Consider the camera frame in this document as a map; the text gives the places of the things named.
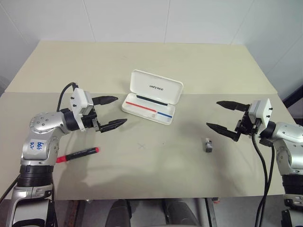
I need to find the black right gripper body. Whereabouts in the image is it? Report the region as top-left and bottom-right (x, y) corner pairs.
(235, 109), (261, 137)

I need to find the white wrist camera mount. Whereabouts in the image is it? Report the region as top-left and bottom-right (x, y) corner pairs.
(249, 97), (273, 129)
(70, 87), (97, 132)

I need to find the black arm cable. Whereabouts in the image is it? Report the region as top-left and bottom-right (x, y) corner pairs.
(57, 82), (79, 112)
(251, 131), (276, 227)

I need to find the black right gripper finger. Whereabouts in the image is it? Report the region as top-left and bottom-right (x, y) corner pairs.
(216, 100), (251, 112)
(206, 122), (242, 143)

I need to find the red pen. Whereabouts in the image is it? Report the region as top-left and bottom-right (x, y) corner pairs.
(126, 101), (157, 113)

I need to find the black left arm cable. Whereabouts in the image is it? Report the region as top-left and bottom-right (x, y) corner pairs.
(57, 82), (79, 112)

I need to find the black pen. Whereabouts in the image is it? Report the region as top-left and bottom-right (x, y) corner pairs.
(136, 94), (169, 106)

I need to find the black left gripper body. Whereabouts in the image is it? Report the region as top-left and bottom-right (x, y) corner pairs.
(82, 110), (102, 132)

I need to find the dark rounded shape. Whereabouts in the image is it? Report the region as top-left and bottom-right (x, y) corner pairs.
(107, 199), (130, 227)
(162, 198), (191, 227)

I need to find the black table frame leg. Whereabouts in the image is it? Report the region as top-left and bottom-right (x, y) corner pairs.
(205, 198), (218, 227)

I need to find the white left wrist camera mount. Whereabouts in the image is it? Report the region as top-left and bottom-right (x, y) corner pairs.
(70, 87), (97, 132)

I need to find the red and black marker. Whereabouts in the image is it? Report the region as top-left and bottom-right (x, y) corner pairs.
(56, 147), (101, 164)

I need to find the black object at wall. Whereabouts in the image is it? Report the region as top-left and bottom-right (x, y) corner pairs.
(282, 84), (303, 112)

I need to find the white open pencil case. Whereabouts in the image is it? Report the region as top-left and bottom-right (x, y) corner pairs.
(121, 69), (184, 126)

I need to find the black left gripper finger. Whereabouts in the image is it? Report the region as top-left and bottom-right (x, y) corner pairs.
(99, 118), (129, 134)
(91, 96), (119, 106)

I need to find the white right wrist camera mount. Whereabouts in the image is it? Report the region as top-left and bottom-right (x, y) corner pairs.
(249, 97), (273, 129)

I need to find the small grey white object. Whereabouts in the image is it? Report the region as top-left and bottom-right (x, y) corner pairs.
(204, 137), (213, 153)

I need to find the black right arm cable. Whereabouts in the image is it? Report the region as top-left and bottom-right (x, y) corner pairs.
(251, 131), (276, 227)

